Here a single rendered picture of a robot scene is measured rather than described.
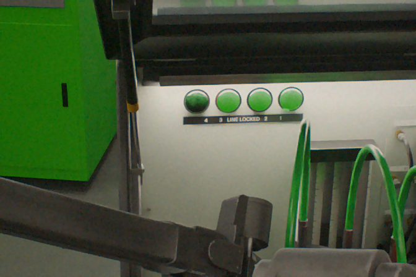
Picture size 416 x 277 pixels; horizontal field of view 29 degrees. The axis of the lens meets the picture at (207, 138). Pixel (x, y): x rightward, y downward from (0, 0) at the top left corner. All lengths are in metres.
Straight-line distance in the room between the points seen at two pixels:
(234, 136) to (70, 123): 2.48
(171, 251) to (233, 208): 0.14
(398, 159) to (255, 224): 0.63
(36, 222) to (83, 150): 3.14
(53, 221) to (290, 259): 0.40
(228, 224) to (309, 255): 0.51
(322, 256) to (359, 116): 1.04
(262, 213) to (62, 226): 0.30
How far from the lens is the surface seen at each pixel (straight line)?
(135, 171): 1.41
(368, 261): 0.56
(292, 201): 1.20
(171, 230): 0.99
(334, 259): 0.57
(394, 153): 1.65
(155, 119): 1.54
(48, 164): 4.12
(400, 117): 1.62
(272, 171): 1.61
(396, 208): 1.28
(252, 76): 1.49
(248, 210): 1.09
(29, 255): 3.70
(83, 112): 3.95
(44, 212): 0.91
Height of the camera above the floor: 1.94
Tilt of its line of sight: 24 degrees down
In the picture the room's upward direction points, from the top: straight up
